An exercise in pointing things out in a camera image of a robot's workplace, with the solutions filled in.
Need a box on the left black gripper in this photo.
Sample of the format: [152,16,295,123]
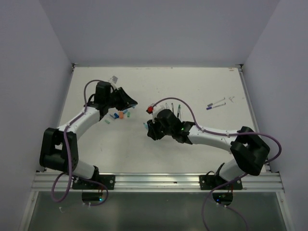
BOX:
[106,87,137,111]

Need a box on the black pen near left arm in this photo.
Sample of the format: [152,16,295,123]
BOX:
[177,104,181,118]

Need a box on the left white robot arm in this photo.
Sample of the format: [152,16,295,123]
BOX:
[39,80,138,189]

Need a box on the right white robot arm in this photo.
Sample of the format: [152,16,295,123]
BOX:
[147,106,270,189]

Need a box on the green capped marker lower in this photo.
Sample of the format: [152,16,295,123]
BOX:
[180,108,183,121]

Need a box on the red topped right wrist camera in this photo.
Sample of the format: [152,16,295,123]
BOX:
[146,104,166,116]

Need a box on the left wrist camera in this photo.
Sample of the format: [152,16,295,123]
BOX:
[110,76,118,84]

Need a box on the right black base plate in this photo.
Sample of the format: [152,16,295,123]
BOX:
[199,174,243,190]

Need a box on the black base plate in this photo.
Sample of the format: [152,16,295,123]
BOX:
[199,174,243,190]
[72,174,116,190]

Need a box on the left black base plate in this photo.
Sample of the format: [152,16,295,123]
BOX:
[72,174,116,190]

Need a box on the aluminium mounting rail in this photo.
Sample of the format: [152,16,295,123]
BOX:
[31,172,284,193]

